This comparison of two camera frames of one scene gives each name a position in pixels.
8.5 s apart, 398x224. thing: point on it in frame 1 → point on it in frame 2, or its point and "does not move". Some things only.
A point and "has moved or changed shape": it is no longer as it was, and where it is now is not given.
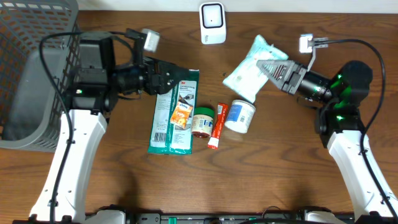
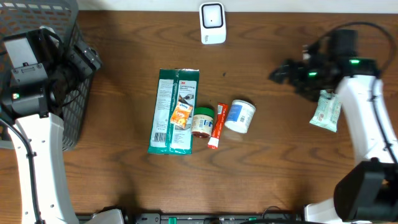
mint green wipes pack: x=247 y=78 has moved or changed shape
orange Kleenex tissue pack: x=181 y=114 does not move
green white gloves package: x=166 y=137 does not move
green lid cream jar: x=202 y=121 does not move
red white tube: x=214 y=139 does not move
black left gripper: x=163 y=86 → x=92 y=63
